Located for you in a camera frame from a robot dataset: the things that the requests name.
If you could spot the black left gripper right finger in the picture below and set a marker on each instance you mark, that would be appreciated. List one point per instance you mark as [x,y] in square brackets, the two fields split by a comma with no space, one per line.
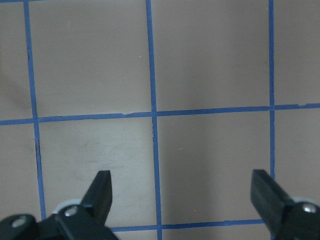
[286,217]

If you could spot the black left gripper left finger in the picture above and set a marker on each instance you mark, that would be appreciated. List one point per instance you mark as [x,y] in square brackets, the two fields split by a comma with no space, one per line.
[83,221]

